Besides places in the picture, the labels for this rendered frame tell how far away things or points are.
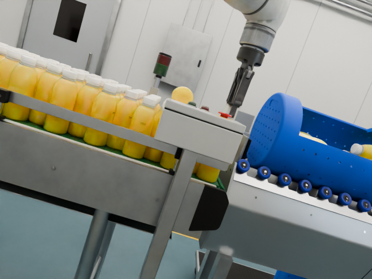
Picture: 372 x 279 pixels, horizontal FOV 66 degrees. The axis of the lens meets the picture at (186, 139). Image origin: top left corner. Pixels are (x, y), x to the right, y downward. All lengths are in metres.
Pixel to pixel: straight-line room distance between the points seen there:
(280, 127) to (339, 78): 3.98
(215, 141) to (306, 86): 4.05
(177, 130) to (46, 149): 0.38
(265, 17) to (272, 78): 3.69
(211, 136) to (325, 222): 0.57
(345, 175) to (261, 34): 0.53
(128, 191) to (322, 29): 4.30
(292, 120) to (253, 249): 0.47
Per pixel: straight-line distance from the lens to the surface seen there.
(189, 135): 0.68
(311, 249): 1.15
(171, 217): 0.77
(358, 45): 5.04
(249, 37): 0.84
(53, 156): 0.87
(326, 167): 1.03
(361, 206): 1.16
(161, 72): 1.34
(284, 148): 0.95
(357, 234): 1.18
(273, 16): 0.85
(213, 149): 0.69
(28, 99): 0.89
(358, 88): 5.03
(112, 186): 0.84
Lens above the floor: 1.13
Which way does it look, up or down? 9 degrees down
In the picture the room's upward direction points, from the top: 19 degrees clockwise
